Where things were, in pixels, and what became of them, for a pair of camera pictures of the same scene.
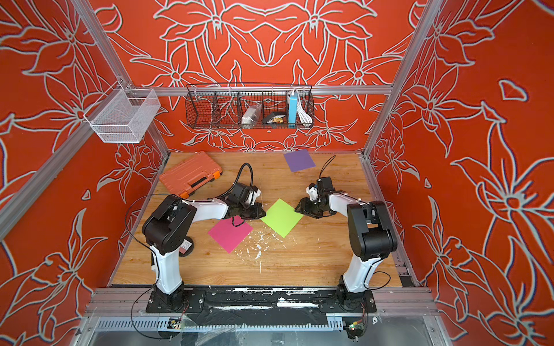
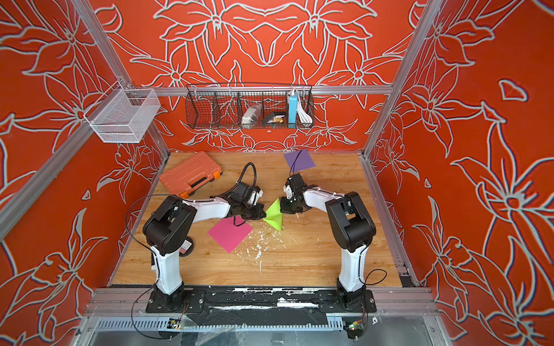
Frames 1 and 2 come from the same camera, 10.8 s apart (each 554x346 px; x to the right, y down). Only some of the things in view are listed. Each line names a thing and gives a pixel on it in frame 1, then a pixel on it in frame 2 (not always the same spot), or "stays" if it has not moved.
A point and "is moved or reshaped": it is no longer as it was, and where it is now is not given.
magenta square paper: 228,235 stays
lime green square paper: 282,218 is moved or reshaped
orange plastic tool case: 191,174 stays
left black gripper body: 249,212 stays
